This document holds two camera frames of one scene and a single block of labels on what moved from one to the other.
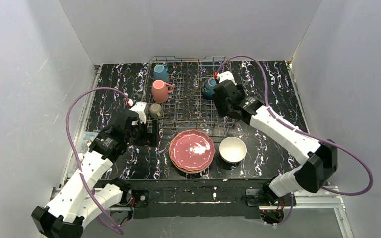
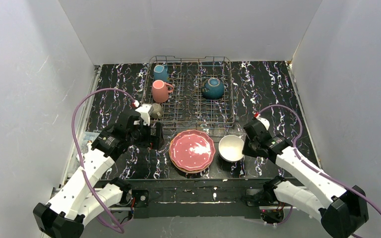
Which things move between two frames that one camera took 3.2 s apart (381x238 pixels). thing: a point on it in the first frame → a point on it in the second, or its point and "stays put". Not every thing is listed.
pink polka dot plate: (191, 150) stays put
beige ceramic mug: (156, 110) stays put
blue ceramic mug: (160, 73) stays put
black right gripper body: (221, 99) → (250, 146)
